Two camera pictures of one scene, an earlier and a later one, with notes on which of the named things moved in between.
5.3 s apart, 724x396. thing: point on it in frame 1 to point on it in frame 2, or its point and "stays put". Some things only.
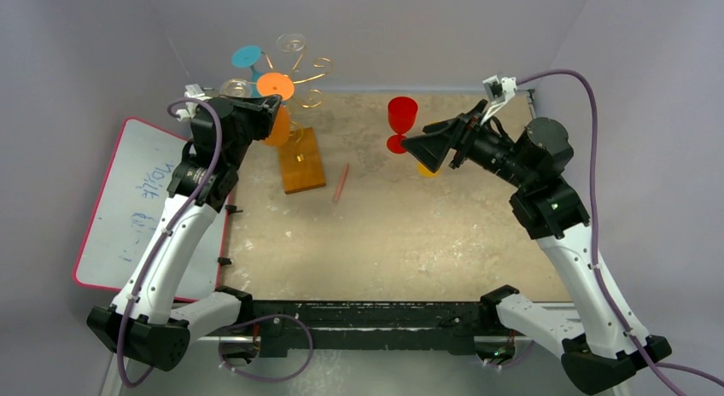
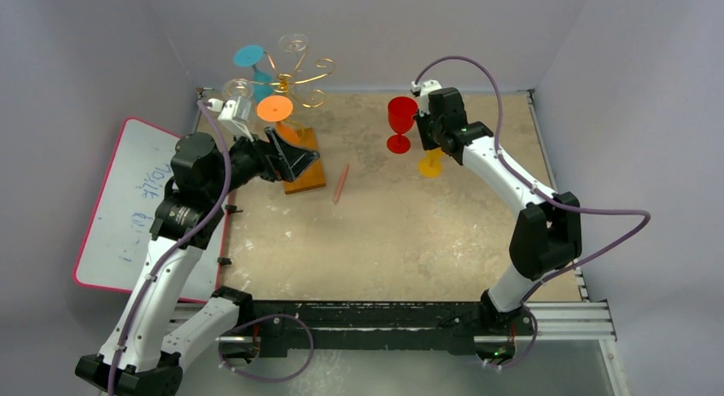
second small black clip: [232, 209] stays put
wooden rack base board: [300, 161] stays put
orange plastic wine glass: [276, 84] to [276, 108]
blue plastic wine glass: [248, 56] stays put
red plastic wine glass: [402, 113] stays put
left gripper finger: [264, 122] to [289, 172]
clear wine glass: [237, 88] stays put
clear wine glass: [291, 42] stays put
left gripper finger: [270, 103] to [294, 160]
